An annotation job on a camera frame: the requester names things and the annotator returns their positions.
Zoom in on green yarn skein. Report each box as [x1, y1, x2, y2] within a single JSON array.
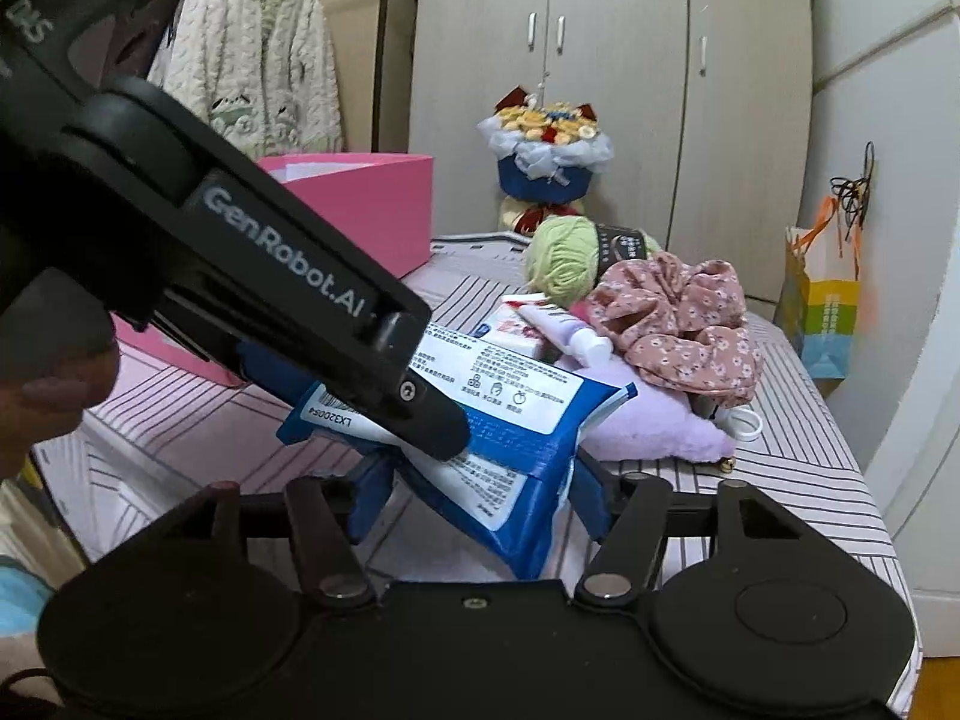
[[523, 215, 665, 298]]

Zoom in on person's left hand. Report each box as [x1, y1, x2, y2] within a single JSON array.
[[0, 349, 121, 481]]

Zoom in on pink floral cloth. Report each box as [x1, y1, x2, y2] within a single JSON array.
[[583, 251, 766, 400]]

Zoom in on small red white tissue packet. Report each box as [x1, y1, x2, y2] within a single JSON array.
[[474, 311, 548, 361]]

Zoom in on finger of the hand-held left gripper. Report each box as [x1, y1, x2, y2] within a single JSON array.
[[238, 341, 471, 464]]

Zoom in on cream wrapped gift red ribbon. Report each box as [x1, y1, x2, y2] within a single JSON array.
[[499, 193, 590, 235]]

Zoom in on purple plush toy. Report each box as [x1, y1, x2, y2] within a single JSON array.
[[551, 360, 741, 464]]

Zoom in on white plastic ring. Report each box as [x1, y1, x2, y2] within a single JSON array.
[[716, 405, 764, 442]]

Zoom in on black hair ties on hook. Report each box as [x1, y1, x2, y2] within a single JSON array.
[[829, 141, 877, 242]]

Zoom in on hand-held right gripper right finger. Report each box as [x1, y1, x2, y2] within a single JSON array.
[[572, 456, 805, 608]]

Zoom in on colourful paper gift bag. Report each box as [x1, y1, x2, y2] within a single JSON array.
[[775, 195, 863, 380]]

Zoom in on pink cardboard box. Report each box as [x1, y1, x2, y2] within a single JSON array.
[[112, 152, 436, 391]]

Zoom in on striped bedsheet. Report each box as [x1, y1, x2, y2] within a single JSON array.
[[34, 232, 917, 691]]

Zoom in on yellow flower bouquet blue wrap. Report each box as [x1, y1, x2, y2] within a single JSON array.
[[478, 86, 614, 203]]

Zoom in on beige wardrobe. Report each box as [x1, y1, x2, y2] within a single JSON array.
[[409, 0, 816, 302]]

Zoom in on blue wet wipes packet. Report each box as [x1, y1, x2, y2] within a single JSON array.
[[276, 322, 640, 583]]

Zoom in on white knit cardigan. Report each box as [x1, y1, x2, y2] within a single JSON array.
[[150, 0, 346, 158]]

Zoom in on light blue cloth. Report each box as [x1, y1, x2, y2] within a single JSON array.
[[0, 555, 53, 646]]

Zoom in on white pink cream tube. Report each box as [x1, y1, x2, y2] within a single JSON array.
[[499, 296, 614, 363]]

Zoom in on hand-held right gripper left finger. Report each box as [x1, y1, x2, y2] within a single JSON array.
[[180, 450, 407, 610]]

